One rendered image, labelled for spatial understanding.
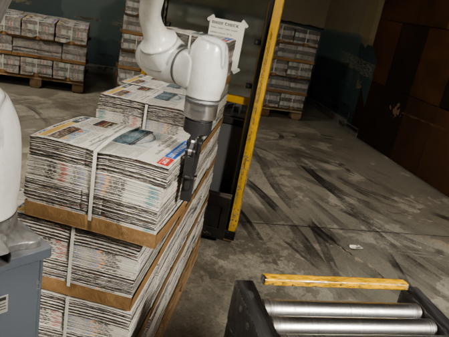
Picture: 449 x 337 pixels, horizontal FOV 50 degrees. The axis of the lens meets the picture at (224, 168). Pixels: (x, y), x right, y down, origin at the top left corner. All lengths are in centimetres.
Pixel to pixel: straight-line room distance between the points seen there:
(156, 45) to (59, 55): 530
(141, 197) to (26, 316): 41
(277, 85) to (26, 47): 335
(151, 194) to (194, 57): 36
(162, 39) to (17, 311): 73
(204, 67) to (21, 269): 63
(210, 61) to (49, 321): 89
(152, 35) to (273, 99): 586
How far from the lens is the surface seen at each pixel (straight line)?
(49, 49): 656
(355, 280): 140
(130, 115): 184
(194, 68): 123
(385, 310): 138
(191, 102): 125
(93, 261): 141
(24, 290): 97
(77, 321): 154
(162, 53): 129
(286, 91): 712
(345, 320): 126
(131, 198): 125
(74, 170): 130
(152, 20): 126
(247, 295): 124
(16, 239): 92
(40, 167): 134
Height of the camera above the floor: 147
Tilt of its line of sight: 19 degrees down
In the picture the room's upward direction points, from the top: 11 degrees clockwise
